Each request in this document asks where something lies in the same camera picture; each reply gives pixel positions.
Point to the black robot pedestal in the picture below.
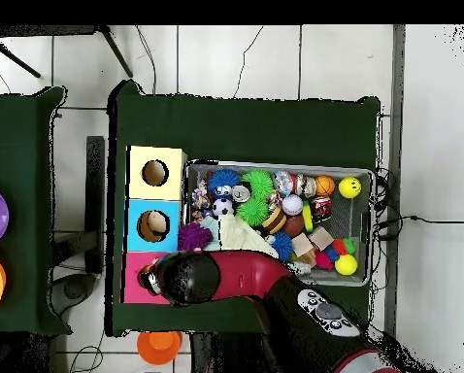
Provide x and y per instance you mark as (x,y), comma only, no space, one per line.
(216,355)

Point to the cream white waffle cloth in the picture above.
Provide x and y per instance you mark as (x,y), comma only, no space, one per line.
(239,237)

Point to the small soccer ball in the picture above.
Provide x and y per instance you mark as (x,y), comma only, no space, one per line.
(223,208)

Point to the black upright panel stand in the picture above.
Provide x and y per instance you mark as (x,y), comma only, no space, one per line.
(95,175)

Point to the orange plastic cup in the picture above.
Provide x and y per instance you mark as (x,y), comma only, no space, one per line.
(158,347)

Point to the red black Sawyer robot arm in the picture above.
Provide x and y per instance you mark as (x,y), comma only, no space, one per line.
(247,272)

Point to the dark green side tablecloth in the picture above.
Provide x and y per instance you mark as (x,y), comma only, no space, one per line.
(18,116)

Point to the blue spiky ball with eyes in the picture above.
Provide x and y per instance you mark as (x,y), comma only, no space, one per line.
(222,179)

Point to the yellow foam ball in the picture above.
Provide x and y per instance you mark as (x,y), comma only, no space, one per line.
(349,187)

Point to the purple spiky ball with eyes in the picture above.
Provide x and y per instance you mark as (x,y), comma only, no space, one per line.
(195,237)

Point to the toy hamburger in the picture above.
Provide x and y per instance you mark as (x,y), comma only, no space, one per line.
(274,221)

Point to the wooden box with three holes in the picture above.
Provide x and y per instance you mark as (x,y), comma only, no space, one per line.
(172,190)

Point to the large green spiky ball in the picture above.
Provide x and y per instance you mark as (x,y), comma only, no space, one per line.
(259,182)

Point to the light blue cloth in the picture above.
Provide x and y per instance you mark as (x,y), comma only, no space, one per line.
(212,227)

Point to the multicoloured spiky caterpillar toy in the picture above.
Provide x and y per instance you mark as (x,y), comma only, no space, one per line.
(325,260)

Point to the black tripod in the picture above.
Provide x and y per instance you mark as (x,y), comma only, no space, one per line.
(117,51)

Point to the small orange basketball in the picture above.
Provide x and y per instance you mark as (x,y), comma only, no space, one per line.
(324,185)

